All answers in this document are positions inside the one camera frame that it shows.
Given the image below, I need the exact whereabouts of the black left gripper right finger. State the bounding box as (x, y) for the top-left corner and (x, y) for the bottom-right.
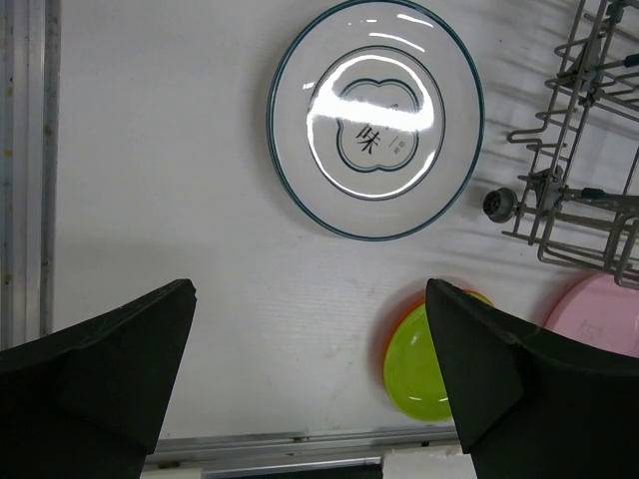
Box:
(425, 278), (638, 478)

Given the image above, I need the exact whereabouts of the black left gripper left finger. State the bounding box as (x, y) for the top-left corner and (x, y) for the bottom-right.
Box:
(1, 278), (197, 478)

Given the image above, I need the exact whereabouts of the pink plate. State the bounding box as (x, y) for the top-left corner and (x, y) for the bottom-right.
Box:
(544, 274), (638, 357)

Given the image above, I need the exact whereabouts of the lime green small plate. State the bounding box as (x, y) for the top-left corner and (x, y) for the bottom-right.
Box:
(382, 291), (495, 424)

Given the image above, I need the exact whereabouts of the orange small plate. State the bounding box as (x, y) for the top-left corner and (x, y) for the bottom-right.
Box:
(379, 288), (494, 390)

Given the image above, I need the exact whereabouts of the white plate blue rim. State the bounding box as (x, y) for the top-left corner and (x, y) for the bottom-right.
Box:
(266, 1), (485, 241)

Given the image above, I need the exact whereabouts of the grey wire dish rack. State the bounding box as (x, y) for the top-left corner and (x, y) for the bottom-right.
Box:
(482, 1), (638, 289)

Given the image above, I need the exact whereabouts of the aluminium table frame rail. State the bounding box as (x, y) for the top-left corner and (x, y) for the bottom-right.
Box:
(1, 1), (459, 478)

